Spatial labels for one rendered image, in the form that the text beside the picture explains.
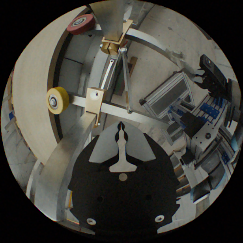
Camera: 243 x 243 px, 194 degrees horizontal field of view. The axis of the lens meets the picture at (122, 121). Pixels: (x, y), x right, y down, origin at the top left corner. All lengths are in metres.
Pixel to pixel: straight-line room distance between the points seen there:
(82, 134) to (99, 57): 0.43
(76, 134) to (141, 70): 1.08
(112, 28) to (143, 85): 1.00
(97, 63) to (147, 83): 0.83
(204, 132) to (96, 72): 0.66
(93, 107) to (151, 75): 1.04
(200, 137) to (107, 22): 0.49
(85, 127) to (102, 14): 0.22
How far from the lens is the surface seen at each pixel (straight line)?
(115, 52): 0.22
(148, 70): 1.16
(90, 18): 0.27
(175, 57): 0.28
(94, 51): 0.51
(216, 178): 0.56
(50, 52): 0.29
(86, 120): 0.19
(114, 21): 0.16
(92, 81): 0.47
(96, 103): 0.21
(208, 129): 0.45
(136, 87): 1.09
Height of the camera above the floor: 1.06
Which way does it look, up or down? 60 degrees down
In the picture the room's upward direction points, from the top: 176 degrees clockwise
